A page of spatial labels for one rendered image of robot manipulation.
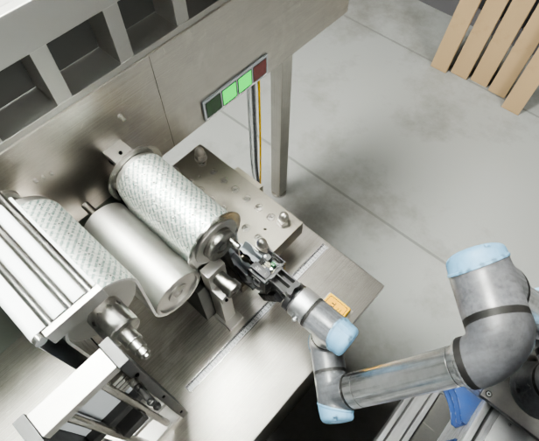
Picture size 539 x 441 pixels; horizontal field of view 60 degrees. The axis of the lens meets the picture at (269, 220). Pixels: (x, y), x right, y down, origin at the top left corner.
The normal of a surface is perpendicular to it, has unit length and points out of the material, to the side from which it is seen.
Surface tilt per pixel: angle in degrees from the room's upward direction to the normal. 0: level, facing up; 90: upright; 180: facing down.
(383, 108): 0
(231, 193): 0
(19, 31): 90
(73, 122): 90
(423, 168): 0
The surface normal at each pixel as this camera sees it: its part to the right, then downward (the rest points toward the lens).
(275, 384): 0.00, -0.50
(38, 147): 0.74, 0.58
